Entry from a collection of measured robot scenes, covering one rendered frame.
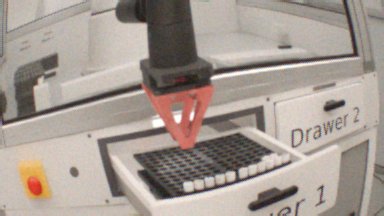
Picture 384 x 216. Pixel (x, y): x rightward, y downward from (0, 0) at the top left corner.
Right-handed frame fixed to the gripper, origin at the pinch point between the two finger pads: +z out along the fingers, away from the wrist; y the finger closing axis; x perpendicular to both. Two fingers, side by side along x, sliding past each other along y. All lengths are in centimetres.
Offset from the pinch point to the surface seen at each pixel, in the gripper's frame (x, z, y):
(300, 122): -27.5, 10.4, 21.4
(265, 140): -16.9, 9.3, 15.5
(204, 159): -5.4, 8.0, 11.2
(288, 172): -10.2, 4.2, -11.1
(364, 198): -56, 42, 23
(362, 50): -55, -1, 26
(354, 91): -47, 8, 23
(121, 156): 5.2, 9.9, 23.2
